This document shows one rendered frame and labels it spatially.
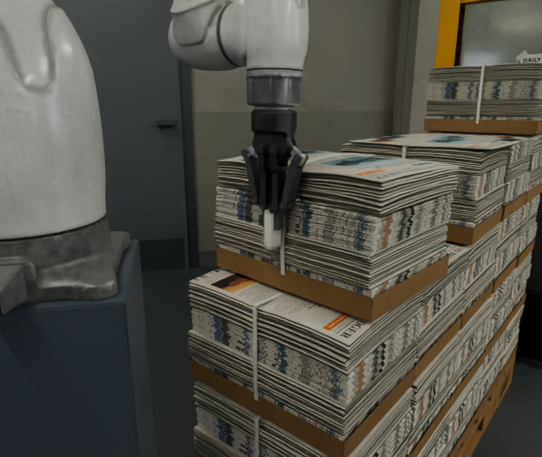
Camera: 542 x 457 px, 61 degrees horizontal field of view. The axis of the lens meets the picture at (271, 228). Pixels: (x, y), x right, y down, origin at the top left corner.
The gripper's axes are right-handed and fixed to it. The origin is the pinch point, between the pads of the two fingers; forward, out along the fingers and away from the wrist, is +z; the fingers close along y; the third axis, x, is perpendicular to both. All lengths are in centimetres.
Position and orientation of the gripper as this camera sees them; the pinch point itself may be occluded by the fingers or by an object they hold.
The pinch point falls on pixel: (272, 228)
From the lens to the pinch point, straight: 79.6
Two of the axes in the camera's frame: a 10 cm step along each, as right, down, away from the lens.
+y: -7.7, -1.7, 6.2
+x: -6.4, 1.9, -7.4
